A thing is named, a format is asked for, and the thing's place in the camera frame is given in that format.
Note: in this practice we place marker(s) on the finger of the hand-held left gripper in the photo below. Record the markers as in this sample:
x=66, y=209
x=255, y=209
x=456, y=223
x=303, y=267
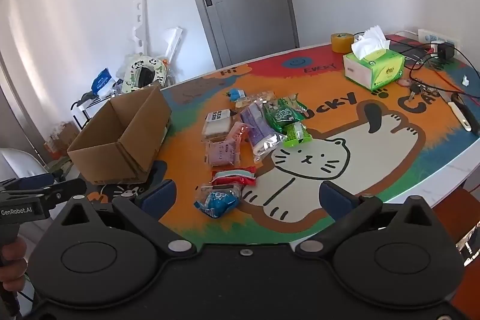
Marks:
x=65, y=190
x=35, y=182

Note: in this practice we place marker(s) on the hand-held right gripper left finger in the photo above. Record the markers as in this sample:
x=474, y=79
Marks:
x=164, y=194

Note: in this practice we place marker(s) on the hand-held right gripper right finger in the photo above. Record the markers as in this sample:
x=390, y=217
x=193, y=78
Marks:
x=333, y=194

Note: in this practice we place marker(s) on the bright green snack packet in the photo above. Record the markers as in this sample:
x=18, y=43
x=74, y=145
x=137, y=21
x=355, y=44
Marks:
x=296, y=135

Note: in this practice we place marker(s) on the clear pink snack packet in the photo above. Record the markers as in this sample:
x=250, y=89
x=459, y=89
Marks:
x=237, y=134

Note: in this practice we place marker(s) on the beige cracker packet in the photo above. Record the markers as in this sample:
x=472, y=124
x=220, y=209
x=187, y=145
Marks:
x=259, y=97

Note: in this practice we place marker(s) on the small blue striped snack packet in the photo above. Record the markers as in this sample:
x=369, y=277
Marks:
x=236, y=94

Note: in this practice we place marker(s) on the person's left hand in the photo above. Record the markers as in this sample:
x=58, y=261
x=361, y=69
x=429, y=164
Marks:
x=13, y=260

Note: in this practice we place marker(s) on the white plastic chair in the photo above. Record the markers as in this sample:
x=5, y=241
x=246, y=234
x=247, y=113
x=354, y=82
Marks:
x=17, y=162

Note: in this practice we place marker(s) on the small brown cardboard box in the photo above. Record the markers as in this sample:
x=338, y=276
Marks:
x=62, y=138

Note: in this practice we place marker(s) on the blue and clear snack packet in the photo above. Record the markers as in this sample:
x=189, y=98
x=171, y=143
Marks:
x=217, y=202

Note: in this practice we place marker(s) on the mauve cake packet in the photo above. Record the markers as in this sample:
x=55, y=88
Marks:
x=223, y=153

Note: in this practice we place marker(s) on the red and green snack packet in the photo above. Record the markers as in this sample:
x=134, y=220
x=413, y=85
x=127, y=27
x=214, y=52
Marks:
x=234, y=175

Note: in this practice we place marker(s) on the black metal rack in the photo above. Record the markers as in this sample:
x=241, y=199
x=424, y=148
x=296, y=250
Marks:
x=74, y=113

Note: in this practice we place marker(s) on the white cake packet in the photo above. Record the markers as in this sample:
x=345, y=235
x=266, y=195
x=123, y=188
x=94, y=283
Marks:
x=217, y=125

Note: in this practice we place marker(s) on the dark green snack packet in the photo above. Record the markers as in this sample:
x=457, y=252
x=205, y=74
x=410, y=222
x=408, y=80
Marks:
x=283, y=115

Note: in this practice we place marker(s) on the long purple snack packet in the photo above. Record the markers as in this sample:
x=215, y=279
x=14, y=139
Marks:
x=258, y=128

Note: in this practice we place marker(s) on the blue plastic bag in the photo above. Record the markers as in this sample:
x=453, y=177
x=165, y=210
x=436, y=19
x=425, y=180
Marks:
x=102, y=80

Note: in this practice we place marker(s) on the panda print toilet seat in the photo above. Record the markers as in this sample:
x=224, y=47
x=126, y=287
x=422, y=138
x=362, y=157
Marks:
x=131, y=76

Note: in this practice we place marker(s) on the green tissue box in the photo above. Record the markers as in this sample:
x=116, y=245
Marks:
x=375, y=72

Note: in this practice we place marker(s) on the bunch of keys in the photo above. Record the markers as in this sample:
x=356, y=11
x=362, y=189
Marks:
x=414, y=90

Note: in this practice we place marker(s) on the white plastic tool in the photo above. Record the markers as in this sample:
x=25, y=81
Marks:
x=459, y=113

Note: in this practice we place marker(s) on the yellow tape roll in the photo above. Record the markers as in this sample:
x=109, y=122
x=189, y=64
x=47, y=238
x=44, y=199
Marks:
x=342, y=43

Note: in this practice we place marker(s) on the white shelf piece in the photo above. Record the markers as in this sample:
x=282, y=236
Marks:
x=173, y=42

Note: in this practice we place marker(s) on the black slim tool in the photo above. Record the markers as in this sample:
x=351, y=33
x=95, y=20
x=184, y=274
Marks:
x=470, y=115

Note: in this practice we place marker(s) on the white rack board with holes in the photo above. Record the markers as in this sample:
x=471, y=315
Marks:
x=139, y=27

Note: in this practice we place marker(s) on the small white plastic clip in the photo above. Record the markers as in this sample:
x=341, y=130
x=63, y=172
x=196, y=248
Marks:
x=466, y=80

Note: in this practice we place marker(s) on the white plug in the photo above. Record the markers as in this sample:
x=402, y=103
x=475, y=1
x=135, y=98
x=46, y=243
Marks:
x=435, y=49

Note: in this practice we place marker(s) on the black charger adapter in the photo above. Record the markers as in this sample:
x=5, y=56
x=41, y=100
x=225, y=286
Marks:
x=447, y=52

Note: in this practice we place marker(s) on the white power strip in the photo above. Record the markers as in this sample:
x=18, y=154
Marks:
x=444, y=36

